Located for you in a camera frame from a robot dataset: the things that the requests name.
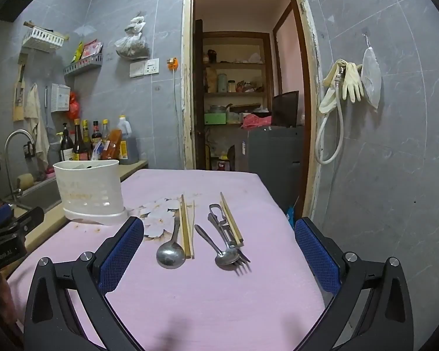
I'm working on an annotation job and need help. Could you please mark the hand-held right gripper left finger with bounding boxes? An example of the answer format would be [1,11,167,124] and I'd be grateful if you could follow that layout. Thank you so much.
[24,216,145,351]

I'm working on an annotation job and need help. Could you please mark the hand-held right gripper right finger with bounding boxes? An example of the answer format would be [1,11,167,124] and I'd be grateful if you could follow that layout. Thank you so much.
[294,216,415,351]

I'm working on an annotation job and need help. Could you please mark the large metal spoon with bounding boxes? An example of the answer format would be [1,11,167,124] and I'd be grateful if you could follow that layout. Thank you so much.
[157,215,186,269]

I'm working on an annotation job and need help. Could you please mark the white plastic utensil holder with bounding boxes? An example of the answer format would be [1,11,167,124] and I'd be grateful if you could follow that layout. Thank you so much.
[54,159,129,226]

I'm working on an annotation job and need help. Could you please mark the wooden chopstick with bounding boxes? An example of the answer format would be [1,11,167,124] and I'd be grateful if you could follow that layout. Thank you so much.
[220,192,244,244]
[189,200,196,259]
[220,197,241,246]
[179,194,191,258]

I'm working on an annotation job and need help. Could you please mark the small metal spoon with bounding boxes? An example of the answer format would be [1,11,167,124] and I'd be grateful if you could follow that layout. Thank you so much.
[194,224,239,267]

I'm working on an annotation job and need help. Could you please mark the person's left forearm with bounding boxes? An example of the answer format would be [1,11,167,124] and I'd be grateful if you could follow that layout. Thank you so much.
[0,272,20,337]

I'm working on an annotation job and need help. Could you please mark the kitchen sink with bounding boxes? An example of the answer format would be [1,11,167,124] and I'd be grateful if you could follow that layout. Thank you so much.
[13,177,63,213]

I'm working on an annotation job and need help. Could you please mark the yellow sponge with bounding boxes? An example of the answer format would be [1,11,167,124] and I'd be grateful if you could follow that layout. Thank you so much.
[16,173,35,191]

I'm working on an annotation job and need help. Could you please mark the metal faucet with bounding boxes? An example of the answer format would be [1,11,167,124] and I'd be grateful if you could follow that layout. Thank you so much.
[4,130,35,202]

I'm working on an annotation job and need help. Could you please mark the beige kitchen counter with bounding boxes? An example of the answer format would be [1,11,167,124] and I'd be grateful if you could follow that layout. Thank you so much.
[0,159,149,264]

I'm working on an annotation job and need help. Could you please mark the dark sauce bottle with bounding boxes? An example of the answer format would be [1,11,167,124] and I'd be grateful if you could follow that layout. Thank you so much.
[81,120,92,161]
[72,119,83,161]

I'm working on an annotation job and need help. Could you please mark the pink floral tablecloth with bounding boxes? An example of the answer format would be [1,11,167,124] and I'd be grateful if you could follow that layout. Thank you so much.
[5,168,326,351]

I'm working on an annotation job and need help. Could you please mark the metal tongs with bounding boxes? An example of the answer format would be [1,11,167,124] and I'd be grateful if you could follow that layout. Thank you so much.
[208,203,239,251]

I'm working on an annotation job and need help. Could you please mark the hanging beige towel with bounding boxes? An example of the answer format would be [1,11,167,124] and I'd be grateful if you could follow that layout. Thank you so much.
[24,83,50,161]

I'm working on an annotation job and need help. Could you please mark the dark bottle with red label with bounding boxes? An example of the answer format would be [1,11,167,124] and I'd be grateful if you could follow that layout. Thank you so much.
[91,121,102,154]

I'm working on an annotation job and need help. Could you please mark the orange packet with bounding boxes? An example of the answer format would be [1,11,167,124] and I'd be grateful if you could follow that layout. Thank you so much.
[106,129,123,159]

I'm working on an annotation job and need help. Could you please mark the grey cabinet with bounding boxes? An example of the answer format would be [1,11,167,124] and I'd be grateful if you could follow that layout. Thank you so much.
[235,125,304,214]

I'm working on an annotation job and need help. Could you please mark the hanging wooden board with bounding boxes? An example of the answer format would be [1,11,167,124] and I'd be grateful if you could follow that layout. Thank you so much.
[14,53,28,122]

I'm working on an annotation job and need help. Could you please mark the red plastic bag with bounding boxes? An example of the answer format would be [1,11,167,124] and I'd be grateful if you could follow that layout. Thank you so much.
[69,91,82,121]

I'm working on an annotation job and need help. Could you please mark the pink cloth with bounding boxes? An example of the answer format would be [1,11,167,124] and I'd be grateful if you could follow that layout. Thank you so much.
[241,114,272,129]

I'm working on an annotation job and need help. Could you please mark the black panel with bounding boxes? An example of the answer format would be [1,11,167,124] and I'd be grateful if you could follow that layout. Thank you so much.
[272,91,301,128]

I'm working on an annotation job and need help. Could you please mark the cream rubber glove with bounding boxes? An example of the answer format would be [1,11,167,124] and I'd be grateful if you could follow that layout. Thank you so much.
[319,58,348,114]
[342,59,364,103]

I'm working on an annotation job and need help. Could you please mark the red packet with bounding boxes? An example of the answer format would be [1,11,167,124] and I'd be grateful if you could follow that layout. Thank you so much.
[81,39,103,59]

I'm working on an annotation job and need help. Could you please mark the clear plastic cup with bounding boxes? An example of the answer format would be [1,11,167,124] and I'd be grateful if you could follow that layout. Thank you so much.
[361,35,382,112]

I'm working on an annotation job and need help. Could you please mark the hanging clear plastic bag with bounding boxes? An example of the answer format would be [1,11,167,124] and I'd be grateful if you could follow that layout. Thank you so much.
[114,16,150,60]

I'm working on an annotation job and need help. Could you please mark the wooden shelf unit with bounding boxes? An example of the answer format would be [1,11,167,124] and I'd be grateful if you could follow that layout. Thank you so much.
[201,31,273,127]

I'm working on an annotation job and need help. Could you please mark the white wall box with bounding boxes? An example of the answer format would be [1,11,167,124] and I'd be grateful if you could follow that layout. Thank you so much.
[50,83,71,112]

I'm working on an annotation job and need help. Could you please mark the white hose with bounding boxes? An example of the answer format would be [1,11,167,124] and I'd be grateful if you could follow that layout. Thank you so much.
[315,73,346,165]

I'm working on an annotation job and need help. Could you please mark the white cable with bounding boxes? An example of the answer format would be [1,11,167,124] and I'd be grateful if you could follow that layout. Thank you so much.
[173,69,182,169]

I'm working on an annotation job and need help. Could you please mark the grey wall shelf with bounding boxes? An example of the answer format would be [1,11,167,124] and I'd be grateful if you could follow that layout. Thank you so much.
[64,53,104,77]

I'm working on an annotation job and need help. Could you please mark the white wall basket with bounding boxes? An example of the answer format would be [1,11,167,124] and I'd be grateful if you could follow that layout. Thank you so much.
[22,27,66,52]

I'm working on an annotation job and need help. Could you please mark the wooden door frame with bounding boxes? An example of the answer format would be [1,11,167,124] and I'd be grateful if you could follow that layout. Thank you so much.
[181,0,324,220]

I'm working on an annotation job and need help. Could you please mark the white wall socket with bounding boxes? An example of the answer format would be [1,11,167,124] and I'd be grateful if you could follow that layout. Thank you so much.
[129,58,160,78]

